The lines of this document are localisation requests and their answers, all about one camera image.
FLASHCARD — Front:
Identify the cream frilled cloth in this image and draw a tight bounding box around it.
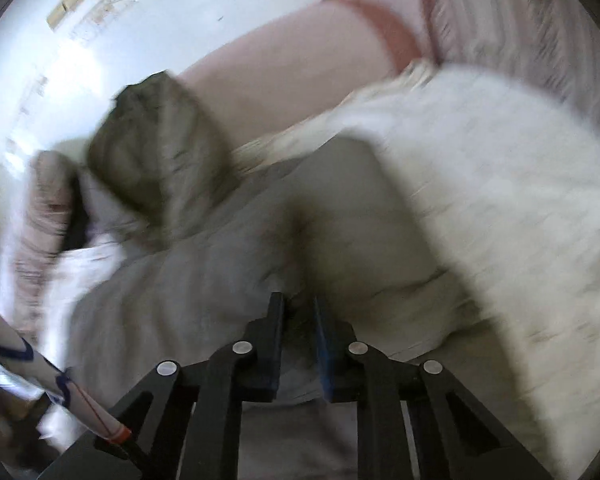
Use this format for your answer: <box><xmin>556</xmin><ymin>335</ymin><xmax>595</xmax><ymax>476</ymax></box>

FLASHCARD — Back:
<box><xmin>234</xmin><ymin>59</ymin><xmax>437</xmax><ymax>173</ymax></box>

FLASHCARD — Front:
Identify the dark cloth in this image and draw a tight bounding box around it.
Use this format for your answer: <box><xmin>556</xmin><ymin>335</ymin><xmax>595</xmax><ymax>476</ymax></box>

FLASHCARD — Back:
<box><xmin>61</xmin><ymin>175</ymin><xmax>95</xmax><ymax>252</ymax></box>

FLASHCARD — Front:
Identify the striped floral cushion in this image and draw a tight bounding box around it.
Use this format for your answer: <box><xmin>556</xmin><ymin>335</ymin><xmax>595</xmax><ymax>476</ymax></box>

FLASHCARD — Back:
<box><xmin>420</xmin><ymin>0</ymin><xmax>600</xmax><ymax>128</ymax></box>

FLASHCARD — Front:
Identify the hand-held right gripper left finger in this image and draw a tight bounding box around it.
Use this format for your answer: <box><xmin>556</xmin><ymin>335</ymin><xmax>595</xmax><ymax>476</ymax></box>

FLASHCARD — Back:
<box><xmin>94</xmin><ymin>292</ymin><xmax>287</xmax><ymax>480</ymax></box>

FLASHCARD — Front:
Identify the beige wall plaque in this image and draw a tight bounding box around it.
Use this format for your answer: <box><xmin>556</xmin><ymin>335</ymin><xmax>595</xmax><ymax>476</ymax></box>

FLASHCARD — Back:
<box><xmin>46</xmin><ymin>0</ymin><xmax>94</xmax><ymax>29</ymax></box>

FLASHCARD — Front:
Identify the khaki hooded jacket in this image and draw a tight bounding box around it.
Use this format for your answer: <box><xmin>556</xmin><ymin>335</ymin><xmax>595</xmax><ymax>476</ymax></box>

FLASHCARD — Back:
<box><xmin>67</xmin><ymin>71</ymin><xmax>486</xmax><ymax>480</ymax></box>

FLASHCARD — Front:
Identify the beige patterned pillow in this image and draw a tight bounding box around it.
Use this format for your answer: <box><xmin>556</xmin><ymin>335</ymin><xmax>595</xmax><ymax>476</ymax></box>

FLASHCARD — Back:
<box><xmin>9</xmin><ymin>151</ymin><xmax>83</xmax><ymax>333</ymax></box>

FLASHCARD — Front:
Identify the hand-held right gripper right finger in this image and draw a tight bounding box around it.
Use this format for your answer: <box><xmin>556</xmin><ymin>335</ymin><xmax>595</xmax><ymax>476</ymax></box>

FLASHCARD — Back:
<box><xmin>314</xmin><ymin>295</ymin><xmax>556</xmax><ymax>480</ymax></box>

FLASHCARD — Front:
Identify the white tube with blue print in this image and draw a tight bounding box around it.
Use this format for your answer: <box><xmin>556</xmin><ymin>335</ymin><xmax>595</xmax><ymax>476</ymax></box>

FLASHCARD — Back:
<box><xmin>0</xmin><ymin>294</ymin><xmax>133</xmax><ymax>448</ymax></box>

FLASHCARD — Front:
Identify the pink bolster with rust band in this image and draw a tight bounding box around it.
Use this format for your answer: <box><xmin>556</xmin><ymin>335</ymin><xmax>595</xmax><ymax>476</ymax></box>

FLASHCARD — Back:
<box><xmin>176</xmin><ymin>0</ymin><xmax>425</xmax><ymax>153</ymax></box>

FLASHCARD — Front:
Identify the white twig print bed sheet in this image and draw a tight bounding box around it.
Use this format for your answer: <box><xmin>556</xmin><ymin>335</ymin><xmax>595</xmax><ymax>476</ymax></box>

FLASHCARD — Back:
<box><xmin>325</xmin><ymin>62</ymin><xmax>600</xmax><ymax>466</ymax></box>

